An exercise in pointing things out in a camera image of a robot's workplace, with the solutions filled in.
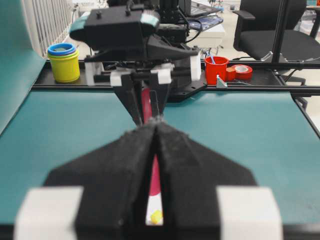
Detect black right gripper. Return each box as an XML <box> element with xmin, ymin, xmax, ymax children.
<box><xmin>69</xmin><ymin>6</ymin><xmax>201</xmax><ymax>125</ymax></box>

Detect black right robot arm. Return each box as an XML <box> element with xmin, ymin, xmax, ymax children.
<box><xmin>69</xmin><ymin>0</ymin><xmax>202</xmax><ymax>126</ymax></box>

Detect red plastic spoon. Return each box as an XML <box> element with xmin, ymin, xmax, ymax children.
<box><xmin>141</xmin><ymin>88</ymin><xmax>161</xmax><ymax>197</ymax></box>

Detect black office chair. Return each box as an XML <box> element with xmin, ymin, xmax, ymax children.
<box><xmin>233</xmin><ymin>0</ymin><xmax>320</xmax><ymax>61</ymax></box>

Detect red plastic cup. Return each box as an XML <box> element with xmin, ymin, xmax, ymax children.
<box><xmin>204</xmin><ymin>56</ymin><xmax>229</xmax><ymax>85</ymax></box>

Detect red tape roll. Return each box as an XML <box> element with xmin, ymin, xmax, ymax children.
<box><xmin>232</xmin><ymin>64</ymin><xmax>253</xmax><ymax>81</ymax></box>

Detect yellow hexagonal prism block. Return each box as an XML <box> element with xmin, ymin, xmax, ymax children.
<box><xmin>150</xmin><ymin>210</ymin><xmax>163</xmax><ymax>225</ymax></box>

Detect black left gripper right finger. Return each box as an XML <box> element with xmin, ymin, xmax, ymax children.
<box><xmin>156</xmin><ymin>123</ymin><xmax>284</xmax><ymax>240</ymax></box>

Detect white round bowl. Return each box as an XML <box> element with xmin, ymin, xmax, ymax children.
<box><xmin>145</xmin><ymin>193</ymin><xmax>163</xmax><ymax>226</ymax></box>

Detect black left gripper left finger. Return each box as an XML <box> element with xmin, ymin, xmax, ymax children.
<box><xmin>14</xmin><ymin>123</ymin><xmax>157</xmax><ymax>240</ymax></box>

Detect yellow stacking cups with blue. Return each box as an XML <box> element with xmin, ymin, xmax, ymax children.
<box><xmin>47</xmin><ymin>42</ymin><xmax>80</xmax><ymax>84</ymax></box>

